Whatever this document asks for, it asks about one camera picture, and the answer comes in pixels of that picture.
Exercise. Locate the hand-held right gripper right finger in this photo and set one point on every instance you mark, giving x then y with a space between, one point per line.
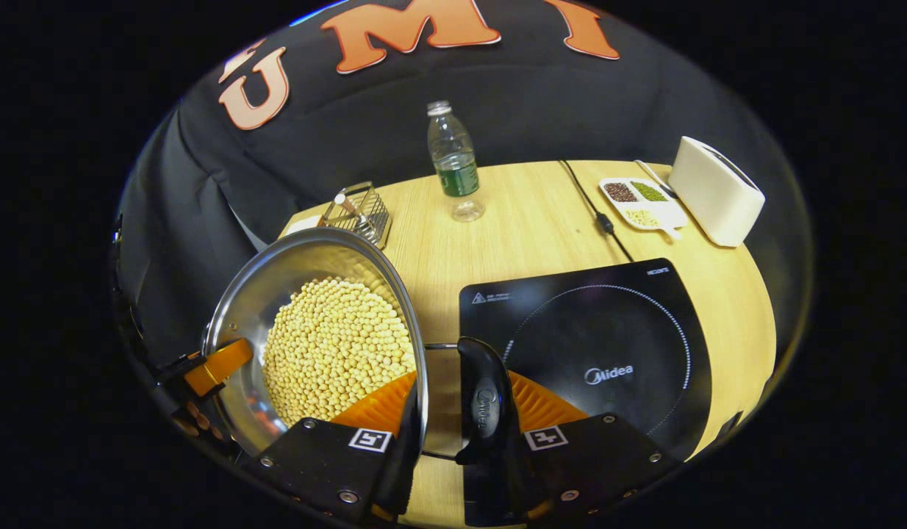
600 463

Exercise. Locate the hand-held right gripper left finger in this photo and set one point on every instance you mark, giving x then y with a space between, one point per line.
403 477

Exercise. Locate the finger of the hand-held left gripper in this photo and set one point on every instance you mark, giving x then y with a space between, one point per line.
218 365

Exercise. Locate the pile of yellow soybeans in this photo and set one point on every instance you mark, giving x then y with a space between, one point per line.
336 345

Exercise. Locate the black induction cooktop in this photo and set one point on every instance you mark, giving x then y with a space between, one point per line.
608 330

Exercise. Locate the white divided bean dish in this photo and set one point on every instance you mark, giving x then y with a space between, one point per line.
670 213

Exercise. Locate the white toaster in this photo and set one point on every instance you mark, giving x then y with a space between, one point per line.
711 195

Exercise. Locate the clear plastic water bottle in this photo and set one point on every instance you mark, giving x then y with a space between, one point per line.
457 173

